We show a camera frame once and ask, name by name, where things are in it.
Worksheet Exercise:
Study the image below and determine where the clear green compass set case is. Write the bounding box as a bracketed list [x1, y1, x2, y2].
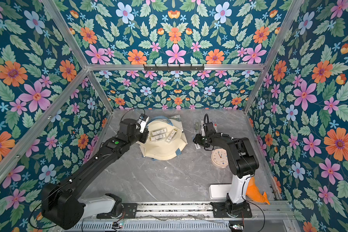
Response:
[193, 119, 200, 134]

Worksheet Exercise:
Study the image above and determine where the cream floral canvas tote bag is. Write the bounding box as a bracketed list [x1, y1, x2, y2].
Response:
[138, 115, 188, 160]

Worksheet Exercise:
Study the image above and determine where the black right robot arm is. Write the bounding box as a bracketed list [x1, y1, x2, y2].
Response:
[193, 122, 259, 218]

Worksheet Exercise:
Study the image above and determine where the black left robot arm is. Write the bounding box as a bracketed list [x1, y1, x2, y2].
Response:
[41, 114, 149, 230]

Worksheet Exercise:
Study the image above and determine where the pink round alarm clock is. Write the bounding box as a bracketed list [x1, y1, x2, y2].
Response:
[211, 148, 229, 169]

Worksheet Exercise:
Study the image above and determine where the clear plastic stationery packet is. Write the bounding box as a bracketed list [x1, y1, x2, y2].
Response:
[149, 128, 178, 143]

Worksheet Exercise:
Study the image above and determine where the white rectangular box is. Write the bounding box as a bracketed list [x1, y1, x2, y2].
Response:
[209, 184, 231, 200]

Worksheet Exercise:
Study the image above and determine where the orange carrot plush toy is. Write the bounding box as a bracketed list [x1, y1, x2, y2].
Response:
[246, 177, 270, 205]

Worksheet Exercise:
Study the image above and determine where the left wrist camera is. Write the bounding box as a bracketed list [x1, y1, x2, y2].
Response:
[137, 114, 149, 133]

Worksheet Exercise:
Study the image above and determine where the black hook rail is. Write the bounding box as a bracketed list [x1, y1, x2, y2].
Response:
[143, 64, 205, 72]

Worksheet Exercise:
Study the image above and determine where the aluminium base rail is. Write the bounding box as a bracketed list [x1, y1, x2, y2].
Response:
[70, 201, 301, 232]

